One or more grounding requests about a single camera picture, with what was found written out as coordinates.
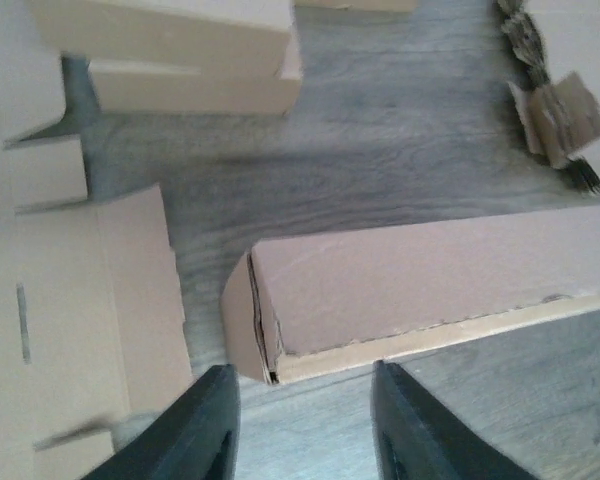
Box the stack flat cardboard blanks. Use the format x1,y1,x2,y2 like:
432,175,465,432
497,1,600,193
0,1,192,479

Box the large cardboard box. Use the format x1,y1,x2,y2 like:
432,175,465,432
221,205,600,385
29,1,295,76

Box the right stack flat cardboard blanks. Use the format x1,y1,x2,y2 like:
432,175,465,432
497,1,600,193

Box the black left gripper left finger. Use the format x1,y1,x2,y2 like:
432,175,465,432
85,365,240,480

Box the small folded cardboard box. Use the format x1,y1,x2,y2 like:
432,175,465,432
294,0,418,13

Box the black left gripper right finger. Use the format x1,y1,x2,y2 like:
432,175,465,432
371,361,535,480

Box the lower folded cardboard box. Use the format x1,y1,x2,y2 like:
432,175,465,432
88,32,303,115

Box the large folded cardboard box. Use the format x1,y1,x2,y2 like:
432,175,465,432
29,1,295,76

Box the left stack flat cardboard blanks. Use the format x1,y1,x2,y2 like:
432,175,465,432
0,1,192,479

